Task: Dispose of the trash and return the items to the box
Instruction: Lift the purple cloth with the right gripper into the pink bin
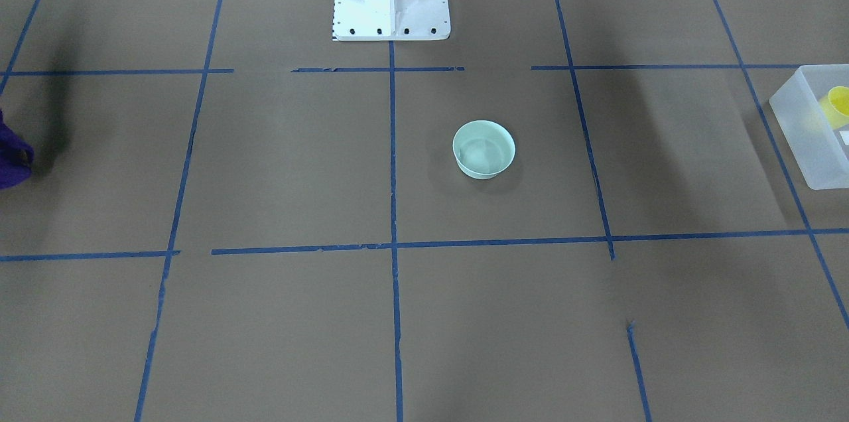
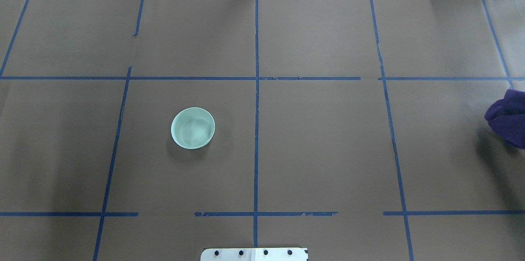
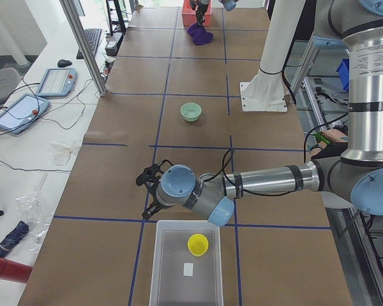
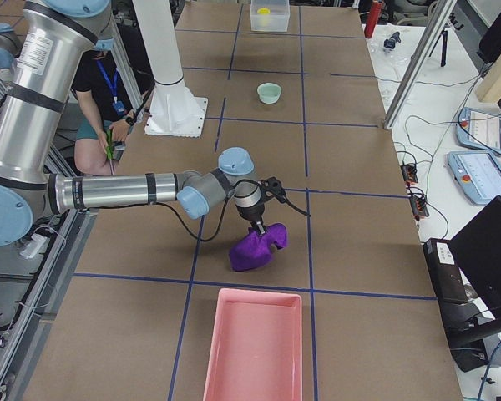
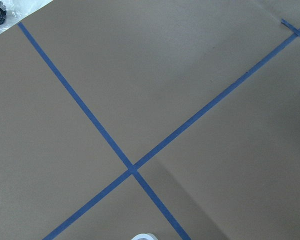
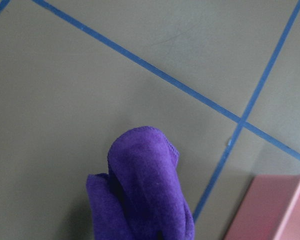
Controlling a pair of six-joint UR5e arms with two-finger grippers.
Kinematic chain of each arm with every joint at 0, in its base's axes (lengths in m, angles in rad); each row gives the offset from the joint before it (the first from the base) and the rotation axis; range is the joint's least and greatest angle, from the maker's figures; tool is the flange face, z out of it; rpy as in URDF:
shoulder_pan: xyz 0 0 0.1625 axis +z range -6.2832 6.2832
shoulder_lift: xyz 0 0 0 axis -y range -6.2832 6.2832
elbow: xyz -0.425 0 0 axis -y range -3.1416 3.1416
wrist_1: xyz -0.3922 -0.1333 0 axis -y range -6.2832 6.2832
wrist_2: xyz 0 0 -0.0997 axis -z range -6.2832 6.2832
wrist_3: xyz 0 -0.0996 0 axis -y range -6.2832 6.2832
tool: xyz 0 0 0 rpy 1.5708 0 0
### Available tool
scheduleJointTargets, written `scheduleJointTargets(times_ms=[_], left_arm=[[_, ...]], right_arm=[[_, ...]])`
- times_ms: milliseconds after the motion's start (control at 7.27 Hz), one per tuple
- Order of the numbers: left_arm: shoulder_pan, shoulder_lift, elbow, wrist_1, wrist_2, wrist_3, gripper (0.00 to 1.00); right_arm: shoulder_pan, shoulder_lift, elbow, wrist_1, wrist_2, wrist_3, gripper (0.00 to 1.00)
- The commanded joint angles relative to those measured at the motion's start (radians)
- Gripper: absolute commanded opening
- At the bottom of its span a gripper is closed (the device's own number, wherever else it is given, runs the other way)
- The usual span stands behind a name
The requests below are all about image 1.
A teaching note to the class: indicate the mint green bowl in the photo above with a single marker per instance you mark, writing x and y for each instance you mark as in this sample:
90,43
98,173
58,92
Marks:
483,149

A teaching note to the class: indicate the purple microfiber cloth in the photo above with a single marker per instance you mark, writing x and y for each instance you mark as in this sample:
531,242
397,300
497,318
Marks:
16,157

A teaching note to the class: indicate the yellow plastic cup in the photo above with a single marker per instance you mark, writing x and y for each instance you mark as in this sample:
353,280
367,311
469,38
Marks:
834,106

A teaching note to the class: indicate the clear plastic storage box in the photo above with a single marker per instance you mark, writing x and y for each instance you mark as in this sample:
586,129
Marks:
817,149

